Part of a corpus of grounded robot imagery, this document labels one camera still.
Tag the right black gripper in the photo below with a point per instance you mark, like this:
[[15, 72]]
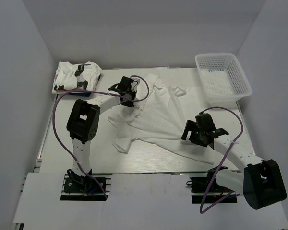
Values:
[[190, 126]]

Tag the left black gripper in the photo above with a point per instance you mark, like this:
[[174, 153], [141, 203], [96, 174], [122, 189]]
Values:
[[128, 104]]

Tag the white cartoon print t-shirt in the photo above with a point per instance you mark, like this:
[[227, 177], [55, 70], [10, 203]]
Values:
[[160, 119]]

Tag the white black print t-shirt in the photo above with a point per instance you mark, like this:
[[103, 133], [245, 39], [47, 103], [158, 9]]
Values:
[[70, 76]]

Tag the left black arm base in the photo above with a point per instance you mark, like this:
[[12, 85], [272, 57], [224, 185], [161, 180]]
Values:
[[83, 188]]

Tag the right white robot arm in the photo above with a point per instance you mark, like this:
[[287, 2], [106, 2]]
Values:
[[259, 181]]

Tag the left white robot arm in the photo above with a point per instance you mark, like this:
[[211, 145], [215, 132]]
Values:
[[84, 119]]

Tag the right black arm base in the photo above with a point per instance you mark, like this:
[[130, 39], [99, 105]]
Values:
[[198, 185]]

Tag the white plastic mesh basket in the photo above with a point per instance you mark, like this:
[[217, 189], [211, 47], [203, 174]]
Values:
[[222, 78]]

